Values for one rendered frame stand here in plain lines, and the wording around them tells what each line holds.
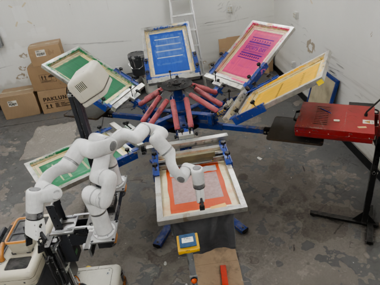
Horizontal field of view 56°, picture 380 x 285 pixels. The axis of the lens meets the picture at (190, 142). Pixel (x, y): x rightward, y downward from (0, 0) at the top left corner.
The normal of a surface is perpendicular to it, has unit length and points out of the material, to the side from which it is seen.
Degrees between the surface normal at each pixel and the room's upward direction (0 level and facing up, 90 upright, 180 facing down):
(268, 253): 0
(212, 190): 0
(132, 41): 90
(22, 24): 90
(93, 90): 90
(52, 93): 89
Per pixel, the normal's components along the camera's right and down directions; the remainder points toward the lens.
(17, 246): 0.04, 0.55
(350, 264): -0.11, -0.84
